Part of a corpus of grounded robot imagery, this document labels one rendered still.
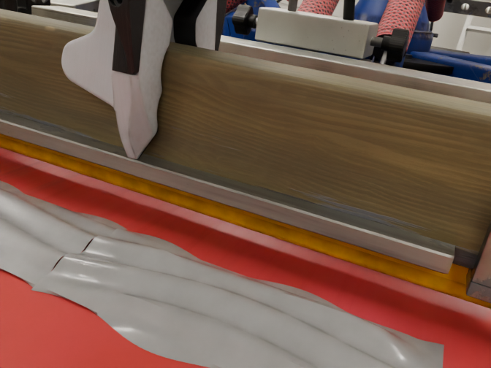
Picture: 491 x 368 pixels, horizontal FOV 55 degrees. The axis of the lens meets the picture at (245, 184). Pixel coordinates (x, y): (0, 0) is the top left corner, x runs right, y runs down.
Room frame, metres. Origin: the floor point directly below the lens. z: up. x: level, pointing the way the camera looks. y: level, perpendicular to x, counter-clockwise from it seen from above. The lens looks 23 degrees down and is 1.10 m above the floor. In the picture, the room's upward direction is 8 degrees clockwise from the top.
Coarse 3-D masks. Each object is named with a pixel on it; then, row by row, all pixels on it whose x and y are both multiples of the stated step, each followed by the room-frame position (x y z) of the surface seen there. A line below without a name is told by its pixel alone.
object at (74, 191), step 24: (0, 168) 0.30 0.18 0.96; (24, 168) 0.31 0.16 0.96; (48, 168) 0.31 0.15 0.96; (24, 192) 0.27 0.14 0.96; (48, 192) 0.28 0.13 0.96; (72, 192) 0.28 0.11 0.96; (96, 192) 0.29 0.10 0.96; (120, 192) 0.29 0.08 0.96; (120, 216) 0.26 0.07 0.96; (144, 216) 0.26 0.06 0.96; (0, 288) 0.17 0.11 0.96; (24, 288) 0.18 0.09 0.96
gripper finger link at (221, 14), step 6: (222, 0) 0.32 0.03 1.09; (222, 6) 0.32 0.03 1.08; (216, 12) 0.31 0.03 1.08; (222, 12) 0.32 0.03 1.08; (216, 18) 0.31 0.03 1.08; (222, 18) 0.32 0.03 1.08; (216, 24) 0.31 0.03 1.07; (222, 24) 0.32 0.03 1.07; (216, 30) 0.31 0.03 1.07; (216, 36) 0.31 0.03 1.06; (216, 42) 0.32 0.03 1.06; (216, 48) 0.32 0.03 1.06
